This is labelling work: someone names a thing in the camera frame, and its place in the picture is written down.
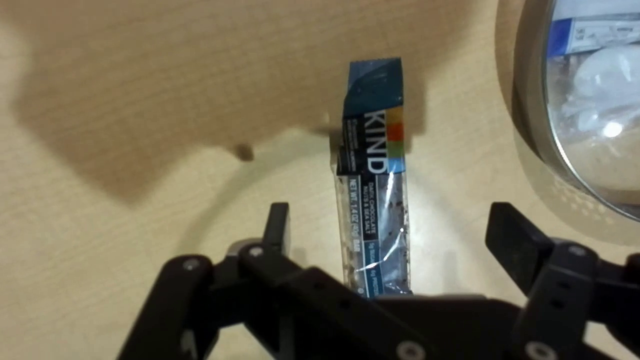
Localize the glass pot lid black knob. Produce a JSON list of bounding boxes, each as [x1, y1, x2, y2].
[[515, 0, 640, 219]]

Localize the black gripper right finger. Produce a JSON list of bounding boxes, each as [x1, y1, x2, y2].
[[487, 201, 640, 360]]

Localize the blue grey snack bar packet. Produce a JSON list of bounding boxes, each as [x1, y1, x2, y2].
[[336, 57, 410, 297]]

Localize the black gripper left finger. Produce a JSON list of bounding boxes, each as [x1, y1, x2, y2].
[[117, 201, 428, 360]]

